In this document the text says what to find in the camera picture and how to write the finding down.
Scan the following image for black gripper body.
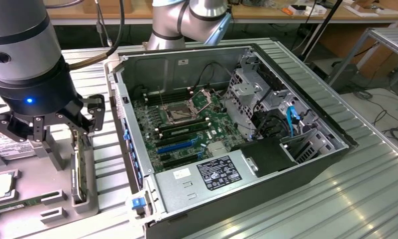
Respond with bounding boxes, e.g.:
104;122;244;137
0;62;84;118

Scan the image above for Nvidia graphics card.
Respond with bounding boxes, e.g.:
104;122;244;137
68;124;89;203

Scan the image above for hard disk with blue rails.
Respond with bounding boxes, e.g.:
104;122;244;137
0;106;37;160

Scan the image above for grey parts rack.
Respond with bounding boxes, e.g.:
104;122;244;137
0;124;100;239

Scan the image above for thin metal locking lever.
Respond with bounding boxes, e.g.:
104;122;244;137
157;86;165;111

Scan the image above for CPU socket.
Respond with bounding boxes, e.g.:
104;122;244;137
164;103;200;124

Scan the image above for long black expansion slot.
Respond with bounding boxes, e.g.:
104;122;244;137
164;159;201;170
161;153;200;165
155;136;199;148

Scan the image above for green RAM stick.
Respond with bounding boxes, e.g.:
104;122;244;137
159;121;211;139
0;195;45;215

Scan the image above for silver socket cover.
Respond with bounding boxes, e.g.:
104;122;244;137
188;88;217;112

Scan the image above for green Dell motherboard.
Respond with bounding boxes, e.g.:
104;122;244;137
132;88;249;174

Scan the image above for silver power supply unit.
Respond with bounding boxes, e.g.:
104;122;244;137
155;149;260;215

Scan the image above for silver finned chipset heatsink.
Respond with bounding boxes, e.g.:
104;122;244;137
208;142;229;153

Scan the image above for silver perforated drive cage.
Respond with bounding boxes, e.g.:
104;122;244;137
225;68;271;130

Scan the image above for black plastic shroud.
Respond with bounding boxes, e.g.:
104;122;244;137
232;138;300;178

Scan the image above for open black PC case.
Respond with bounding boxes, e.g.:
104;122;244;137
104;43;359;239

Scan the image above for wooden desk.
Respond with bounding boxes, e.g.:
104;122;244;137
45;0;398;25

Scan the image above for silver disk bay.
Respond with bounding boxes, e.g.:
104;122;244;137
280;129;349;166

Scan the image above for black equipment box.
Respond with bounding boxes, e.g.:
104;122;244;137
311;59;360;93

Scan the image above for black tripod pole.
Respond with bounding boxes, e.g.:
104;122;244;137
300;0;345;58

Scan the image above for small white box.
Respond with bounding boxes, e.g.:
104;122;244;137
305;6;328;15

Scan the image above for flat white box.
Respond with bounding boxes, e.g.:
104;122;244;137
344;2;380;17

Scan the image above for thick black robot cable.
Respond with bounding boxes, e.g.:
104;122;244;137
68;0;127;71

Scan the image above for thin grey hanging cable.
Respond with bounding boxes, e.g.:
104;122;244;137
95;0;115;48

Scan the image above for black curved wire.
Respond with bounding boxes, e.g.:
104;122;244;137
192;62;233;91

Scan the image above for black power cable bundle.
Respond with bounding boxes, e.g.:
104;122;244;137
253;111;292;141

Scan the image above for blue SATA wire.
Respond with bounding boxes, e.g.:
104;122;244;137
287;106;301;138

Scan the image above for metal frame table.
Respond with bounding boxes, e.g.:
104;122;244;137
328;27;398;88

